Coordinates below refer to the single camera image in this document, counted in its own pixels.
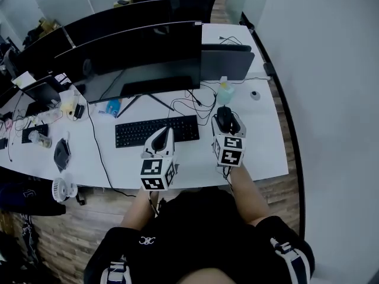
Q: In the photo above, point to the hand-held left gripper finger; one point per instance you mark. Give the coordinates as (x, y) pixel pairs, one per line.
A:
(149, 142)
(170, 142)

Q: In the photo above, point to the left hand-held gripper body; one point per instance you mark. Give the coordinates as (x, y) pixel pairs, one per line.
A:
(152, 173)

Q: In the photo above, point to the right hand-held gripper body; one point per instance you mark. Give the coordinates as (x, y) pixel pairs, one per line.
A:
(229, 152)

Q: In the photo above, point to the black computer mouse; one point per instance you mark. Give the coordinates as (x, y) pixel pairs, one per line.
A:
(224, 117)

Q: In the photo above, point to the person's left forearm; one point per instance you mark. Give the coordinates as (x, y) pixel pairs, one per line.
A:
(137, 211)

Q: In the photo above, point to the person's right forearm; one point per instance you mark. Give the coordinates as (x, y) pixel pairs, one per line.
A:
(248, 197)

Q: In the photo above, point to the small black keyboard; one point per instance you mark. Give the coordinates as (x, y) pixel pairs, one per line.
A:
(29, 135)

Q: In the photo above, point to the green plastic bottle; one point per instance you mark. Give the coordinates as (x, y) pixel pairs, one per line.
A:
(225, 95)

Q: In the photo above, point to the small grey round puck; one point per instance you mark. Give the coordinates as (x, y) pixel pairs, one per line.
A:
(255, 95)

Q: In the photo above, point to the black monitor stand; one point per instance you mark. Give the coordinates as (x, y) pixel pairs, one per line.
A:
(155, 99)

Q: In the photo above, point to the blue packet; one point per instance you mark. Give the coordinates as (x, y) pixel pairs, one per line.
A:
(113, 107)

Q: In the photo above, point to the dark grey laptop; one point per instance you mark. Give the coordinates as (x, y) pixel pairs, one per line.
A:
(225, 65)

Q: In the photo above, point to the person's black shirt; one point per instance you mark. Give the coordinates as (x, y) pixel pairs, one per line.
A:
(195, 226)

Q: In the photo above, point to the black power adapter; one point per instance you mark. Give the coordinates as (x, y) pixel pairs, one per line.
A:
(78, 111)

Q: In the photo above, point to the large black monitor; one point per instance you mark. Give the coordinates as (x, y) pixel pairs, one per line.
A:
(142, 61)

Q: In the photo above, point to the pale yellow container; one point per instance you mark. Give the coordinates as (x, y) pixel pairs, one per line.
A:
(68, 105)

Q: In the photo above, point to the black pouch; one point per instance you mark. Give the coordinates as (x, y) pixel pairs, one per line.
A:
(61, 155)

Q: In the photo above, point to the person's black striped shorts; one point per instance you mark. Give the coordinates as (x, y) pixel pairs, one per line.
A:
(118, 256)

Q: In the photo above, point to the white desk fan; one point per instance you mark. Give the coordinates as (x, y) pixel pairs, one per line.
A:
(60, 189)

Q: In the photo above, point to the clear plastic cup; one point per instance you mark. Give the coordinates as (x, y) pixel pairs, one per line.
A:
(41, 140)

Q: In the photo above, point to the person's leg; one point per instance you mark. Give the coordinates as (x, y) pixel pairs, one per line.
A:
(207, 277)

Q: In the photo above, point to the black open laptop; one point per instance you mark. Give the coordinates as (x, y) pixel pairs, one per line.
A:
(41, 95)

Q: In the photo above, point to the black office chair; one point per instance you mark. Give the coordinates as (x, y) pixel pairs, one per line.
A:
(192, 1)

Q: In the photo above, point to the dark clothing bundle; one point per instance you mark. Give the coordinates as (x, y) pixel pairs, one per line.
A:
(26, 198)

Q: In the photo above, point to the white box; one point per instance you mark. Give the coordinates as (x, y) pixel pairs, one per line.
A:
(23, 80)

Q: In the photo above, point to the black wall box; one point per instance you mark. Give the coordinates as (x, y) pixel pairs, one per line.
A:
(269, 69)

